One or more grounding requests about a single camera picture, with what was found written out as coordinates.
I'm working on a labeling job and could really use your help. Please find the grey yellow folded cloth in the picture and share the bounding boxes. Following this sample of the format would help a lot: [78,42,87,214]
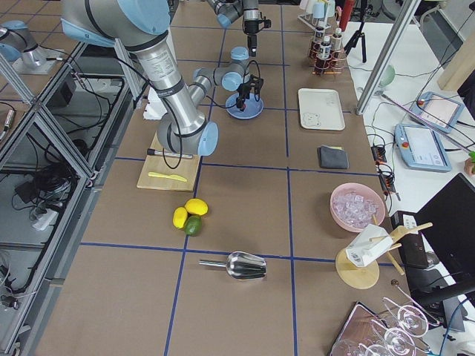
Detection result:
[317,145,349,169]

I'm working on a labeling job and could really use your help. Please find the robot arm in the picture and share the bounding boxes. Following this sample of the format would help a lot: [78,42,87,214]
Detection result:
[207,0,265,57]
[61,1,260,156]

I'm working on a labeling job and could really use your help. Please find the blue teach pendant near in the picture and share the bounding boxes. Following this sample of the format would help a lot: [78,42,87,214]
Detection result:
[394,124,452,173]

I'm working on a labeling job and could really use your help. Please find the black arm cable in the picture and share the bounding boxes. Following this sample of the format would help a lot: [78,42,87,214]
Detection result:
[111,55,261,170]

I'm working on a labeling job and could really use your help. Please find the wine glass middle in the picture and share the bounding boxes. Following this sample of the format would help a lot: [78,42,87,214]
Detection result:
[370,319,416,356]

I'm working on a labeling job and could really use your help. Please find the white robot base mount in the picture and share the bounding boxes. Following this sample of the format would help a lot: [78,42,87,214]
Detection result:
[143,88,167,120]

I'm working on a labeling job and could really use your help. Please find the copper wire bottle rack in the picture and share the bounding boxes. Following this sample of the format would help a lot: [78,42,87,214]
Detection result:
[308,36,346,75]

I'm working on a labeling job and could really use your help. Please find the yellow lemon front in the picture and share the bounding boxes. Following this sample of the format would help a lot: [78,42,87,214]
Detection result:
[184,198,209,216]

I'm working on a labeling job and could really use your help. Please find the pink ice bowl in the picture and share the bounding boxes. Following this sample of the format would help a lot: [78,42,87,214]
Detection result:
[330,182,386,232]

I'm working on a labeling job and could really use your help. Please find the tea bottle lower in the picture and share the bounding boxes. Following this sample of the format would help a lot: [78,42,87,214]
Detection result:
[318,36,331,70]

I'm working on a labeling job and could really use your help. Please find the white wire cup rack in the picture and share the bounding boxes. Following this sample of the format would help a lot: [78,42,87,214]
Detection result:
[298,7,335,30]

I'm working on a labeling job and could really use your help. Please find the yellow lemon back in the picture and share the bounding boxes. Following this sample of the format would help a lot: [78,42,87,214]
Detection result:
[172,206,189,229]

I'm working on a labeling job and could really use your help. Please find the tea bottle left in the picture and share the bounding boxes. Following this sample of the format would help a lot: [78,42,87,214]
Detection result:
[331,27,342,51]

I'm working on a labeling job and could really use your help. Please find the blue teach pendant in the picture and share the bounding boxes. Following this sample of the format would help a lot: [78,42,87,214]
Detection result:
[394,124,452,173]
[410,91,465,134]

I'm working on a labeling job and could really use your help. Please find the black orange terminal block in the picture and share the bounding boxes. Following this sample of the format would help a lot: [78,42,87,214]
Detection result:
[371,145,387,162]

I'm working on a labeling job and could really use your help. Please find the white carton box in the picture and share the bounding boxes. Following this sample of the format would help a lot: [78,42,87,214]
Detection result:
[345,224,393,268]

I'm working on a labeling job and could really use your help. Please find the wine glass left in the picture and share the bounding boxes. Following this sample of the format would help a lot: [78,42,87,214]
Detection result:
[330,340,389,356]

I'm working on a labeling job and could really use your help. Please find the red cylinder object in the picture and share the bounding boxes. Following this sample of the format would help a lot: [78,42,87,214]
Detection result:
[339,0,356,32]

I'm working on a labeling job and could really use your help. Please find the tea bottle right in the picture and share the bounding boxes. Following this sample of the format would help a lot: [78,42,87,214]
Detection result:
[313,24,325,53]

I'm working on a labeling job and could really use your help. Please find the yellow lemon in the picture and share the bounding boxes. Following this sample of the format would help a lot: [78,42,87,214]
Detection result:
[172,206,189,229]
[184,198,209,216]

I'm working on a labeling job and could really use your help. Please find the black monitor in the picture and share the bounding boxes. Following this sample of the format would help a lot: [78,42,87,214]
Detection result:
[413,174,474,306]

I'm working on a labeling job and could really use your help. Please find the blue teach pendant far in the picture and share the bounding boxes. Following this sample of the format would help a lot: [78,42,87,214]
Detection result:
[410,91,465,134]

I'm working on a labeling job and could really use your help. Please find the wooden paper towel stand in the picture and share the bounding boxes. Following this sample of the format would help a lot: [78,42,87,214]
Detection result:
[335,222,433,289]

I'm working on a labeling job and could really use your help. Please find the wooden cutting board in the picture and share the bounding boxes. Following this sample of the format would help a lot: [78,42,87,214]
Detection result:
[137,154,200,191]

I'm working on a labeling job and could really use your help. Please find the cream bear tray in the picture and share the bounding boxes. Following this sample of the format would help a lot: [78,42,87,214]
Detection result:
[298,88,345,131]

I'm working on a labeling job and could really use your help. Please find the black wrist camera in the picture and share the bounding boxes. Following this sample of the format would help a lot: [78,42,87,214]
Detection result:
[259,13,272,30]
[249,75,264,96]

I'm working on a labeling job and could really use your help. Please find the aluminium frame post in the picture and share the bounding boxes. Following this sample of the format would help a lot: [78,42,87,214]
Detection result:
[356,0,421,115]

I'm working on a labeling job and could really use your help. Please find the pale green bowl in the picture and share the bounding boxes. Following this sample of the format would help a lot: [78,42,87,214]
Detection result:
[379,65,396,89]

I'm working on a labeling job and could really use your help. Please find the yellow plastic knife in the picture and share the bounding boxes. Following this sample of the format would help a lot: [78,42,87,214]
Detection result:
[148,171,188,182]

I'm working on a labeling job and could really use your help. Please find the blue plate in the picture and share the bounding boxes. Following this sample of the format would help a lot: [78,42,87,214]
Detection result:
[225,93,264,120]

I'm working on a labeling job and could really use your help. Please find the steel muddler black tip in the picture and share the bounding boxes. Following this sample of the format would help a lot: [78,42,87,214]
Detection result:
[146,148,194,159]

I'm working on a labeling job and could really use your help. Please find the green avocado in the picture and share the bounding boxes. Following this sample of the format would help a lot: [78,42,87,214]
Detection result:
[184,215,202,236]

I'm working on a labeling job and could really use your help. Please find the tea bottle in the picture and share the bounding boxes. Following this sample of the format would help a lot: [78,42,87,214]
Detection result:
[318,36,331,70]
[313,24,325,53]
[331,27,342,51]

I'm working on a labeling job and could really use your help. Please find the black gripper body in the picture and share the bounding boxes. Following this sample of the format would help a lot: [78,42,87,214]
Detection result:
[237,75,256,99]
[243,19,260,36]

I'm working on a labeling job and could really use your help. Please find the steel scoop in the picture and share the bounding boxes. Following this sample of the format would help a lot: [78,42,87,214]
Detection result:
[199,251,267,280]

